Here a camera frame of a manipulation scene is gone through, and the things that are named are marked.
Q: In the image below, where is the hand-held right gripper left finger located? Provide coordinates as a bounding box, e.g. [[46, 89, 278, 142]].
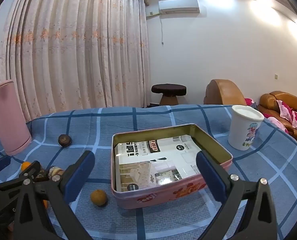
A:
[[13, 151, 96, 240]]

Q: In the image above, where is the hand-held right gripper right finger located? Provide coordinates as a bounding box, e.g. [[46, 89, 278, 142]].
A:
[[195, 151, 285, 240]]

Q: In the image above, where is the small brown round fruit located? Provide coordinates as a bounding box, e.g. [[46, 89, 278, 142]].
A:
[[90, 189, 108, 207]]

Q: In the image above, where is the pink tin box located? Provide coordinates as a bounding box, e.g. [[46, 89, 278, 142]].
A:
[[110, 123, 233, 210]]

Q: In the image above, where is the dark round fruit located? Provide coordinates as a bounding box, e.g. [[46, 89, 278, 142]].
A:
[[58, 134, 72, 147]]

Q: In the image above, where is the pink cylindrical bin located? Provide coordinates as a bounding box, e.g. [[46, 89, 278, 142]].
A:
[[0, 79, 32, 155]]

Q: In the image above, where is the white printed cup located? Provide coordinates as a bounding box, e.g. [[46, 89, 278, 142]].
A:
[[228, 105, 264, 151]]

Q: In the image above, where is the printed paper leaflet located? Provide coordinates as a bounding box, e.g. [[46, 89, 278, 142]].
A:
[[115, 134, 204, 192]]

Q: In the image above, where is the blue checked tablecloth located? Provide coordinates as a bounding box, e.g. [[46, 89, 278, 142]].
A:
[[0, 104, 297, 240]]

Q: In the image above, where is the brown leather sofa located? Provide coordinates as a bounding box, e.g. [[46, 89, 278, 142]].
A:
[[258, 91, 297, 145]]

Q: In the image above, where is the round dark stool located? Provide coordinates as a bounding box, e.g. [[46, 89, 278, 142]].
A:
[[151, 84, 187, 106]]

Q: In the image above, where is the beige floral curtain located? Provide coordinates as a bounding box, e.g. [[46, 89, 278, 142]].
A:
[[0, 0, 151, 121]]

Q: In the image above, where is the white air conditioner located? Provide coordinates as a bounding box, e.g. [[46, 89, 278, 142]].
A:
[[158, 0, 200, 14]]

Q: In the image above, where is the air conditioner cable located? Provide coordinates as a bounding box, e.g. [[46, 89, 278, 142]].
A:
[[159, 14, 164, 46]]

